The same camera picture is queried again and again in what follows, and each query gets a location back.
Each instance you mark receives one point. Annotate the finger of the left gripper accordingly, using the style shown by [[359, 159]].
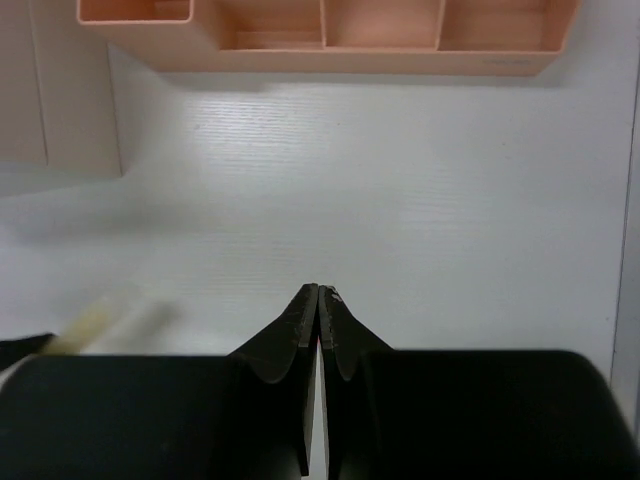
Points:
[[13, 351]]

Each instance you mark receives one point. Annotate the white drawer box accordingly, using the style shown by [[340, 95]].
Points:
[[57, 107]]

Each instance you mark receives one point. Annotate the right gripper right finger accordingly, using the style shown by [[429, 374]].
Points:
[[463, 414]]

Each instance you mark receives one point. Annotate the peach desk file organizer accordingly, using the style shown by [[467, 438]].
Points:
[[433, 37]]

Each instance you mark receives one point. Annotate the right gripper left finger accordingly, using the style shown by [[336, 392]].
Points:
[[244, 415]]

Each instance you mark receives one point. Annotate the pastel yellow highlighter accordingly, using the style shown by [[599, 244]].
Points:
[[117, 321]]

